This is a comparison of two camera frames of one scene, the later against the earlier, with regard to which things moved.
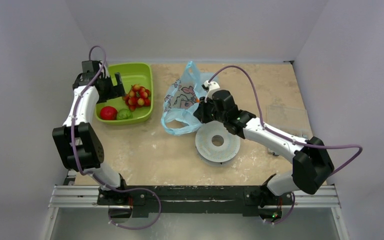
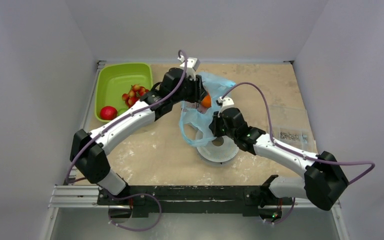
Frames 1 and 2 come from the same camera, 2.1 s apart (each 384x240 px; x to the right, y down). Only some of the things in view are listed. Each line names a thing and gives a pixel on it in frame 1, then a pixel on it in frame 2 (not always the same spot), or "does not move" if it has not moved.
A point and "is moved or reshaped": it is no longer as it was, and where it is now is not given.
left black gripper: [116, 91] to [198, 91]
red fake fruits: [138, 96] does not move
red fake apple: [108, 113] does not move
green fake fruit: [124, 114] does not move
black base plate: [194, 200] does not move
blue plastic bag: [180, 99] is moved or reshaped
